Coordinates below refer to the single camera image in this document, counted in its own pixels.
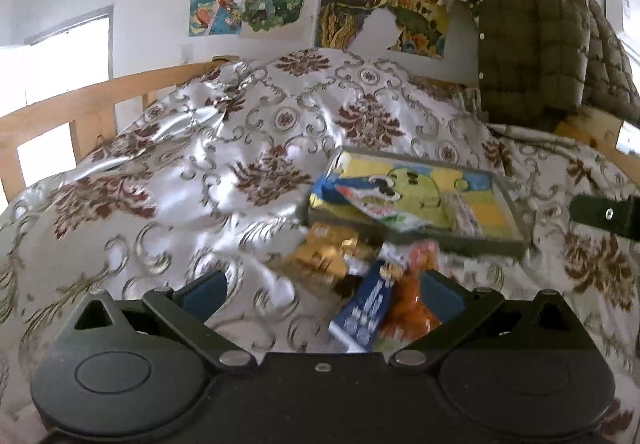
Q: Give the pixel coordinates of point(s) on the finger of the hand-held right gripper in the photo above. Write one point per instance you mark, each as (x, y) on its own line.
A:
(607, 214)

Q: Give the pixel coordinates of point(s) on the dark blue snack packet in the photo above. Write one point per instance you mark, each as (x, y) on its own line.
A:
(365, 309)

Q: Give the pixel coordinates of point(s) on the olive puffer jacket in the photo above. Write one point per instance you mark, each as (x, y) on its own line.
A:
(540, 49)

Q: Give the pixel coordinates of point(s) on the light blue snack packet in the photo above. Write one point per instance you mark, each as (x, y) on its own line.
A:
(325, 191)

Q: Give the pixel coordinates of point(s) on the wooden bed frame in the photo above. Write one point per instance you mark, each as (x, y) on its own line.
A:
(75, 109)

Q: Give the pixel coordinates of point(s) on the grey cartoon-print cardboard tray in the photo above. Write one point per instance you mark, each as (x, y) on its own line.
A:
(495, 214)

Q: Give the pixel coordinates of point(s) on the gold snack packet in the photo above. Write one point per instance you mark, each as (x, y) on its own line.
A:
(322, 256)

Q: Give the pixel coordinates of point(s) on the floral satin blanket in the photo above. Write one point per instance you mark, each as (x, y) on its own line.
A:
(200, 174)

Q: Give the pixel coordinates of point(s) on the pale snack packet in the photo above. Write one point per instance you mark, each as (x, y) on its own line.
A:
(462, 211)

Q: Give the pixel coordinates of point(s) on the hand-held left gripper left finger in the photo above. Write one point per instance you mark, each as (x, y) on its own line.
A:
(202, 294)

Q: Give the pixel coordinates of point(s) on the orange snack packet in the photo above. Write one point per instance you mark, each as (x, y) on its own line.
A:
(412, 309)

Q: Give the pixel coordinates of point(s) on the white air conditioner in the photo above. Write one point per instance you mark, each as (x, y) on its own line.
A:
(624, 17)

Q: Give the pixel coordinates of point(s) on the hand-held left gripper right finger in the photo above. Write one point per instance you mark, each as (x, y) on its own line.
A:
(442, 296)

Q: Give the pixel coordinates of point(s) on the window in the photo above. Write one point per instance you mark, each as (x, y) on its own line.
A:
(60, 69)

